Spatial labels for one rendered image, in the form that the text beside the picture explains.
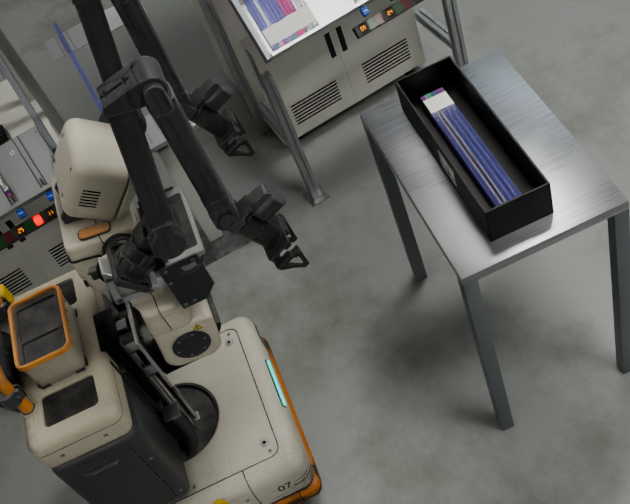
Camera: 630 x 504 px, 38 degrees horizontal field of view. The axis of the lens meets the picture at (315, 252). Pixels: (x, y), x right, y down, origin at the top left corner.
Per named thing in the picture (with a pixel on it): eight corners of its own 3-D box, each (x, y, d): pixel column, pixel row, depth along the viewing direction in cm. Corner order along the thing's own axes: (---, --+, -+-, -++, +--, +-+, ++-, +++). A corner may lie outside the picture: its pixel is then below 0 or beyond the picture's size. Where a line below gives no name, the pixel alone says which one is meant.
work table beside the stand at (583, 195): (502, 431, 281) (461, 279, 222) (413, 274, 328) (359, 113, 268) (635, 369, 282) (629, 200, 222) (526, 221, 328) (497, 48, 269)
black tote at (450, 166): (402, 109, 264) (394, 81, 256) (456, 84, 264) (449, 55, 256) (490, 242, 226) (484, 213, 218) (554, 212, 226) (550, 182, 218)
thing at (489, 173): (422, 106, 261) (419, 97, 259) (444, 95, 261) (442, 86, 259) (503, 221, 227) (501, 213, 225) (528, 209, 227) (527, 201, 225)
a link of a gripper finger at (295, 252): (310, 241, 215) (283, 226, 209) (320, 261, 211) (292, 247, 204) (291, 260, 218) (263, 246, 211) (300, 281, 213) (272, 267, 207)
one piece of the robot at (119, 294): (116, 306, 205) (100, 273, 196) (112, 290, 208) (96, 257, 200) (159, 290, 206) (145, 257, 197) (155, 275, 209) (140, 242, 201)
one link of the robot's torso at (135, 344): (154, 395, 257) (115, 349, 239) (135, 322, 276) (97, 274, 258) (240, 354, 258) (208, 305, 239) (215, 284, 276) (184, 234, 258)
